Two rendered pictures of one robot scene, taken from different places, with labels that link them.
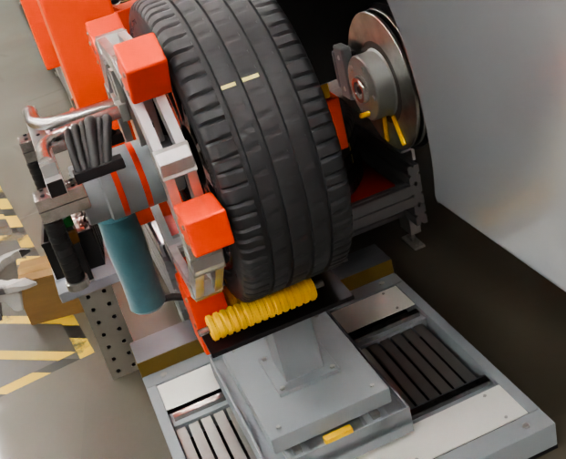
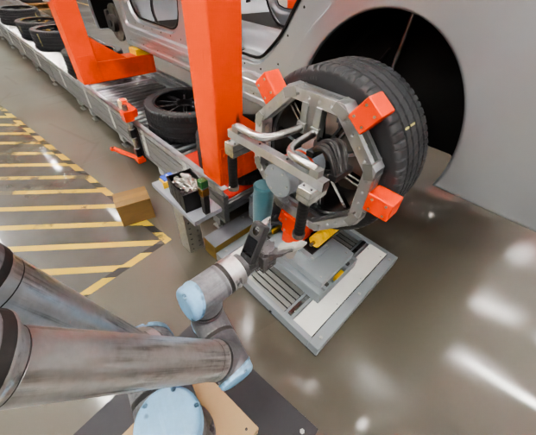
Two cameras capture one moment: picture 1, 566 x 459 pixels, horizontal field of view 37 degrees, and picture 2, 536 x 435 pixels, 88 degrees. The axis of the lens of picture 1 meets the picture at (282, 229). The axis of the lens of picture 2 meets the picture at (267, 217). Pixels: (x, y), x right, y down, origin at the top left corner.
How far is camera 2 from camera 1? 1.25 m
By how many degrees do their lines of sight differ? 31
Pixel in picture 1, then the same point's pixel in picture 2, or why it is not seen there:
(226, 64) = (404, 115)
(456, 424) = (365, 261)
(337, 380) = (331, 251)
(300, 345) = not seen: hidden behind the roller
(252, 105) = (413, 140)
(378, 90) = not seen: hidden behind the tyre
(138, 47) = (381, 100)
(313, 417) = (332, 270)
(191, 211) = (386, 198)
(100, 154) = (343, 164)
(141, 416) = not seen: hidden behind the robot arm
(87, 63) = (224, 94)
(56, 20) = (215, 65)
